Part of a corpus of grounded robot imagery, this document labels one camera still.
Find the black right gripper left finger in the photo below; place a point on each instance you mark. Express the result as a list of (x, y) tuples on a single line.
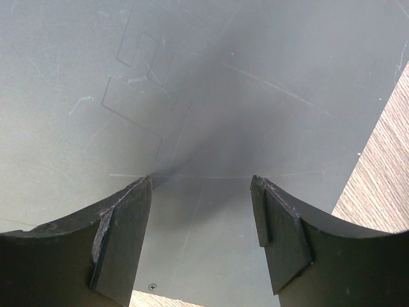
[(87, 258)]

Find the dark network switch box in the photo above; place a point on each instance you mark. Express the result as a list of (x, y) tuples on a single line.
[(201, 96)]

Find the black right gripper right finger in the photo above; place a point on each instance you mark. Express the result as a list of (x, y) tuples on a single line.
[(317, 259)]

